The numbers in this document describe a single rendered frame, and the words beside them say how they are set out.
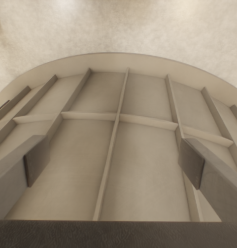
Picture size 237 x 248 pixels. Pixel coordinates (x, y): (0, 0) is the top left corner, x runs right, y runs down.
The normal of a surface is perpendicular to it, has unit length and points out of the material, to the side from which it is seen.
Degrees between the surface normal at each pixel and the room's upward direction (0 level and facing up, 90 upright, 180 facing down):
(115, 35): 0
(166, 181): 90
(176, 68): 0
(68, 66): 0
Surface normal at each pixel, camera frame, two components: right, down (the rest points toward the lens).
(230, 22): -0.13, 0.64
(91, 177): 0.01, -0.77
